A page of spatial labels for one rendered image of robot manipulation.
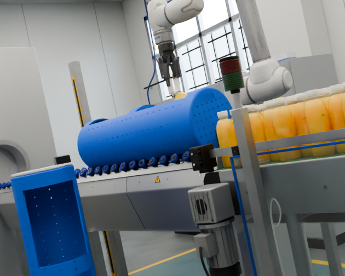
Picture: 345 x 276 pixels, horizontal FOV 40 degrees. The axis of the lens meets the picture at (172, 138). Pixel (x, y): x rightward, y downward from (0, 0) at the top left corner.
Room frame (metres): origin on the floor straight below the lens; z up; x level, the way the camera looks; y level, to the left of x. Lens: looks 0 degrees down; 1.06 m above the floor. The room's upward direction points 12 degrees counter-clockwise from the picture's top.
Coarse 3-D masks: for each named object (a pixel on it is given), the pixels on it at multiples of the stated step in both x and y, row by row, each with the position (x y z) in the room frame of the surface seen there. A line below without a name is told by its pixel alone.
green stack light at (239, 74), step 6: (234, 72) 1.44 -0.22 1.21; (240, 72) 1.45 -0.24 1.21; (222, 78) 1.46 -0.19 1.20; (228, 78) 1.44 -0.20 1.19; (234, 78) 1.44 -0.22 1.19; (240, 78) 1.45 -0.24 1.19; (228, 84) 1.45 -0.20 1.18; (234, 84) 1.44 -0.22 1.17; (240, 84) 1.44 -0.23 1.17; (228, 90) 1.46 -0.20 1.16
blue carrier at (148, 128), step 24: (192, 96) 1.97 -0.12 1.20; (216, 96) 2.06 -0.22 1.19; (96, 120) 2.60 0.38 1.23; (120, 120) 2.31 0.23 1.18; (144, 120) 2.16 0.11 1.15; (168, 120) 2.03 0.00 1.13; (192, 120) 1.94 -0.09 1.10; (216, 120) 2.04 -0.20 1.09; (96, 144) 2.43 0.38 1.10; (120, 144) 2.29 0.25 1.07; (144, 144) 2.17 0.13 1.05; (168, 144) 2.07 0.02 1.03; (192, 144) 1.98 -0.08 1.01; (216, 144) 2.02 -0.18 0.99
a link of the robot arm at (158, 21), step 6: (156, 0) 2.20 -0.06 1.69; (162, 0) 2.21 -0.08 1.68; (150, 6) 2.21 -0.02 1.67; (156, 6) 2.19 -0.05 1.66; (162, 6) 2.18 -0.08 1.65; (150, 12) 2.21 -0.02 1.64; (156, 12) 2.19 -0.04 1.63; (162, 12) 2.17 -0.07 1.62; (150, 18) 2.22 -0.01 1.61; (156, 18) 2.19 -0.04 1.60; (162, 18) 2.17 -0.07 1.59; (150, 24) 2.23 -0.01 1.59; (156, 24) 2.20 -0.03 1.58; (162, 24) 2.19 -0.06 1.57; (168, 24) 2.19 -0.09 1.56; (156, 30) 2.21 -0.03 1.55
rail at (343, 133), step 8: (344, 128) 1.40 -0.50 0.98; (296, 136) 1.52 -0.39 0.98; (304, 136) 1.49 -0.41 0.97; (312, 136) 1.48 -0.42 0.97; (320, 136) 1.46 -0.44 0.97; (328, 136) 1.44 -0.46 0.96; (336, 136) 1.42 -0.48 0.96; (344, 136) 1.40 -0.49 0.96; (256, 144) 1.63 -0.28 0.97; (264, 144) 1.61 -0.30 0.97; (272, 144) 1.59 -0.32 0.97; (280, 144) 1.56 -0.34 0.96; (288, 144) 1.54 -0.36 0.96; (296, 144) 1.52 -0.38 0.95; (304, 144) 1.50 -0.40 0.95; (216, 152) 1.77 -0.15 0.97; (224, 152) 1.74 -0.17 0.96
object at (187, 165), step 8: (168, 160) 2.14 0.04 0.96; (136, 168) 2.29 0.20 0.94; (144, 168) 2.25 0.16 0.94; (152, 168) 2.20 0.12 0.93; (160, 168) 2.15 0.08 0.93; (168, 168) 2.11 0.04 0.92; (176, 168) 2.07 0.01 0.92; (184, 168) 2.03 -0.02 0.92; (192, 168) 1.99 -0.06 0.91; (96, 176) 2.53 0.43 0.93; (104, 176) 2.48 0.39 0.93; (112, 176) 2.42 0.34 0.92; (120, 176) 2.36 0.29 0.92; (128, 176) 2.32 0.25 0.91; (0, 192) 3.42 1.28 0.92
